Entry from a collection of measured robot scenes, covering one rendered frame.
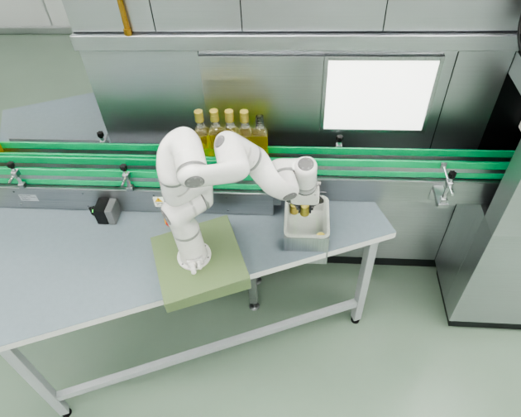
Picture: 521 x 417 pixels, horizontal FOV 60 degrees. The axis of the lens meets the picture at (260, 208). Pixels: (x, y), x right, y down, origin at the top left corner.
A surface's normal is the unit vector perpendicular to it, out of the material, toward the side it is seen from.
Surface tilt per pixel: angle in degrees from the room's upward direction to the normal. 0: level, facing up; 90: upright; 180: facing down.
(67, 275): 0
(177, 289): 4
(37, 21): 90
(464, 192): 90
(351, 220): 0
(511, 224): 90
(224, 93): 90
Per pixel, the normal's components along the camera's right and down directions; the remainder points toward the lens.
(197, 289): -0.07, -0.65
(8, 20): -0.07, 0.72
